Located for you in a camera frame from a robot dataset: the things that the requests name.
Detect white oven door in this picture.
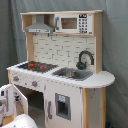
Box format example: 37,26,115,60
0,84,28,116

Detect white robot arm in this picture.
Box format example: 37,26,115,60
0,97,38,128

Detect wooden toy kitchen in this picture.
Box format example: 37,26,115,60
6,9,116,128

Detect grey toy sink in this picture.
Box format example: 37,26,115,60
52,67,92,81

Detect black toy faucet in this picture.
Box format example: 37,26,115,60
75,50,95,71

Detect black stovetop red burners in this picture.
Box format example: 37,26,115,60
20,61,56,73

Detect right oven knob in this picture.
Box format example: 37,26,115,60
32,81,38,87

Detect oven knob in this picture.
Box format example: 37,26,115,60
32,81,38,87
13,76,19,82

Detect white fridge door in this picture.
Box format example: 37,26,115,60
44,81,82,128

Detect toy microwave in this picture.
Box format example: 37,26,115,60
55,14,92,34

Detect grey range hood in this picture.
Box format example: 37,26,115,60
25,15,54,34

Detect left oven knob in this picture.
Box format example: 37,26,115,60
13,76,19,82

